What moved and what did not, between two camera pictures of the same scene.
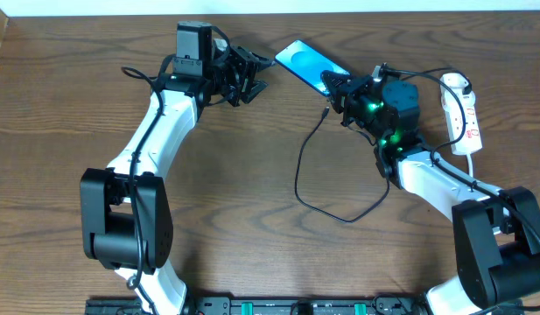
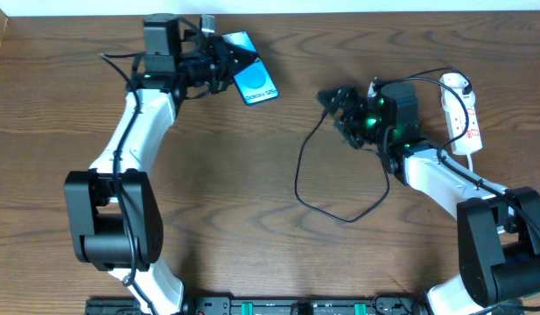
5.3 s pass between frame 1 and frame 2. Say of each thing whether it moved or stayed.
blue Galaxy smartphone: moved
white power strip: stayed
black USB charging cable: stayed
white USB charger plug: stayed
